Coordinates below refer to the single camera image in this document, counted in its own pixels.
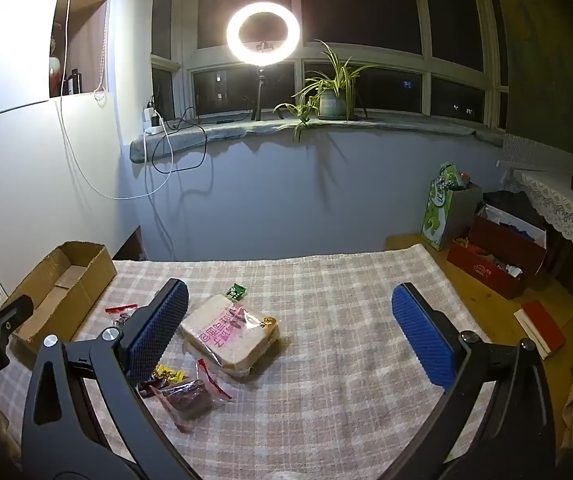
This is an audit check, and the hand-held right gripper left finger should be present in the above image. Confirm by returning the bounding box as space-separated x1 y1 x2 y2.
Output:
21 278 190 480

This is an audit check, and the checked tablecloth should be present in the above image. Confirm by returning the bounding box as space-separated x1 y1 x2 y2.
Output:
0 244 532 480

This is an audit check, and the red cardboard box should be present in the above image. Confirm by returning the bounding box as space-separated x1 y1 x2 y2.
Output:
447 204 548 300

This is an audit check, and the brown cardboard box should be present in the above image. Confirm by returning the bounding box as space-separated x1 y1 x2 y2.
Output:
4 241 117 356

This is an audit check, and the clear red-edged date packet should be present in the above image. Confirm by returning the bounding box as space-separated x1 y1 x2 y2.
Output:
139 360 232 433
105 304 140 327

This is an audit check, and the black cable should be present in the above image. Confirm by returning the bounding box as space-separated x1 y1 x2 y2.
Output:
150 105 250 174

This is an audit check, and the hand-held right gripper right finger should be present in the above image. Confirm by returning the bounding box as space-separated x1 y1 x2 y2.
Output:
391 282 560 480

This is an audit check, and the white window frame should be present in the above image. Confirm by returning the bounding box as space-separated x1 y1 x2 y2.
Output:
151 0 510 133

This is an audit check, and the ring light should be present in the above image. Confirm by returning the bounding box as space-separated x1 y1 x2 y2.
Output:
226 1 301 67

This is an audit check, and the green and white paper bag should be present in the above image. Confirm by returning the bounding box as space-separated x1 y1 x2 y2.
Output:
421 162 482 251

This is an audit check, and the white cable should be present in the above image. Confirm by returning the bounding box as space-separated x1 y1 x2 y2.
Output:
60 0 173 201

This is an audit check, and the yellow candy packet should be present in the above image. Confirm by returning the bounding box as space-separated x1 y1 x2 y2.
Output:
154 365 187 387

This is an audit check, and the red book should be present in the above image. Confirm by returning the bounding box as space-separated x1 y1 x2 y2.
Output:
513 301 566 360

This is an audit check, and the black light stand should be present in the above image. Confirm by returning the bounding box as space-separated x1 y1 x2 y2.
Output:
250 42 280 122

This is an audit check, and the clear-wrapped sliced bread packet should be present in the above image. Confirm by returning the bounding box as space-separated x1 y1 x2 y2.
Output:
179 294 281 376

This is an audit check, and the white lace cloth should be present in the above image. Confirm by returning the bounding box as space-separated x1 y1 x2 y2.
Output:
501 135 573 273

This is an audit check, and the potted spider plant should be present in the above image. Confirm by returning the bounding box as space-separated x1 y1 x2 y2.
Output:
273 40 382 143

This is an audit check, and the wooden shelf niche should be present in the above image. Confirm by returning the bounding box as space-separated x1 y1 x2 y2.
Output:
49 0 110 98

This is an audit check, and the white cabinet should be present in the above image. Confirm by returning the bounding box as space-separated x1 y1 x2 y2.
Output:
0 0 140 306

